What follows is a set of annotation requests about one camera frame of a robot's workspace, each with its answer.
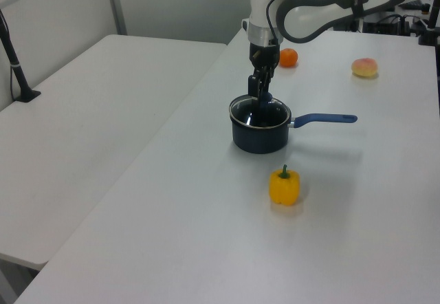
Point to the yellow bell pepper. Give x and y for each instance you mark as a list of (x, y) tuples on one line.
[(283, 190)]

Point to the pink yellow peach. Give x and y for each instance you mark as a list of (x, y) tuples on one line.
[(365, 67)]

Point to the black electronic equipment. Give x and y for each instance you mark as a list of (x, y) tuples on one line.
[(385, 27)]

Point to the orange mandarin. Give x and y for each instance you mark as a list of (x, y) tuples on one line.
[(288, 58)]

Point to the glass lid with blue knob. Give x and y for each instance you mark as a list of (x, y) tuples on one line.
[(268, 99)]

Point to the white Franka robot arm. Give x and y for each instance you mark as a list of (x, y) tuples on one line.
[(263, 1)]

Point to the white side table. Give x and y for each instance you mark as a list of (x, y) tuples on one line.
[(86, 128)]

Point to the black camera pole, white band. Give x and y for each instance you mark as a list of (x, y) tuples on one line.
[(21, 80)]

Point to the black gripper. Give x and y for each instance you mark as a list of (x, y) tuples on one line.
[(263, 54)]

